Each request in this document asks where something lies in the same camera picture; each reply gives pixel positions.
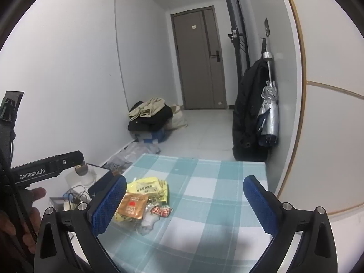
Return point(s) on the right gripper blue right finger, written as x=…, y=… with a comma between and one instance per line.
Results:
x=316, y=251

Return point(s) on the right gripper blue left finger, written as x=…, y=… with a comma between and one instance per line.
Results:
x=68, y=240

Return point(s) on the brown foil sachet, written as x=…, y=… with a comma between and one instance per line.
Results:
x=133, y=205

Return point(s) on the white tissue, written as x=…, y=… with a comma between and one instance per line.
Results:
x=146, y=224

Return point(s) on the yellow snack wrapper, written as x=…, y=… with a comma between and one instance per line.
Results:
x=156, y=189

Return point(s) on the red checkered candy wrapper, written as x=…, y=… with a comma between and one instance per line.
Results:
x=161, y=211

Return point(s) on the person's left hand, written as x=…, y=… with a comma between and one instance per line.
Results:
x=20, y=221

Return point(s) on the white jar with chopsticks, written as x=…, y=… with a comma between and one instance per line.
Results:
x=80, y=175

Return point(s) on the grey plastic mailer bag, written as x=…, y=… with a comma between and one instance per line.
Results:
x=121, y=161

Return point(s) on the teal checked tablecloth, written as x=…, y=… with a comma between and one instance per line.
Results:
x=211, y=228

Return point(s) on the blue white cardboard box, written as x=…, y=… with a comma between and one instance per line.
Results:
x=150, y=137

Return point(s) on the beige clothes pile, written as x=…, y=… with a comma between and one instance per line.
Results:
x=147, y=109

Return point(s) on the silver folded umbrella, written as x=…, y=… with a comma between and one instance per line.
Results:
x=268, y=116

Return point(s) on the black hanging backpack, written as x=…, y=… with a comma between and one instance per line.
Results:
x=245, y=114

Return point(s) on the cream tote bag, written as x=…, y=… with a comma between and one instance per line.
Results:
x=177, y=121

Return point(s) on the grey entrance door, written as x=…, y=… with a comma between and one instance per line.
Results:
x=199, y=58

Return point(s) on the grey organizer box with cables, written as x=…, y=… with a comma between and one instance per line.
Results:
x=70, y=199

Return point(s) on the metal wall hook plate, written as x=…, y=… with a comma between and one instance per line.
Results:
x=267, y=28

